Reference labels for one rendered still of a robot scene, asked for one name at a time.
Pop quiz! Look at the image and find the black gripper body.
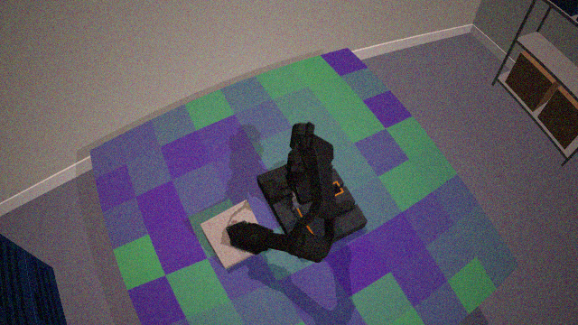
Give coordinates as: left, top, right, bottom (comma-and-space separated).
261, 164, 309, 205

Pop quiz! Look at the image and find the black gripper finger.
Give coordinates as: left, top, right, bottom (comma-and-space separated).
277, 181, 294, 201

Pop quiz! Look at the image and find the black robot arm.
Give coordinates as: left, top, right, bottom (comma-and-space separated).
226, 122, 340, 263

